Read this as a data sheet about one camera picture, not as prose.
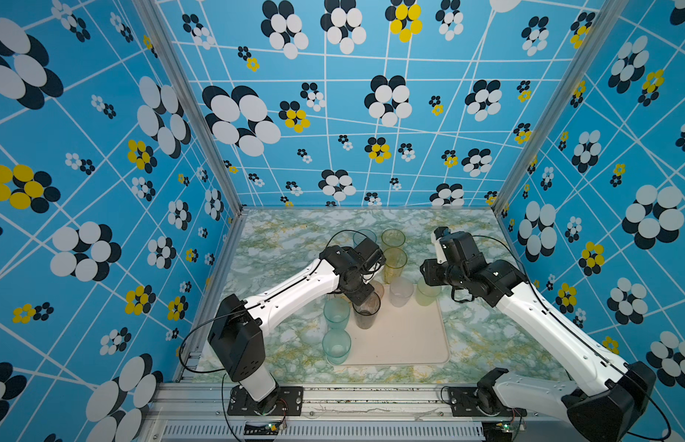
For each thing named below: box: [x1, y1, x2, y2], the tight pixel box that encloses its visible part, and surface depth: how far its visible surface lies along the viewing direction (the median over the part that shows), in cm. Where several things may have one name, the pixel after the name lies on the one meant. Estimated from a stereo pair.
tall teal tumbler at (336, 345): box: [322, 328, 352, 366], surface depth 80 cm
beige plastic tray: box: [345, 283, 451, 366], surface depth 88 cm
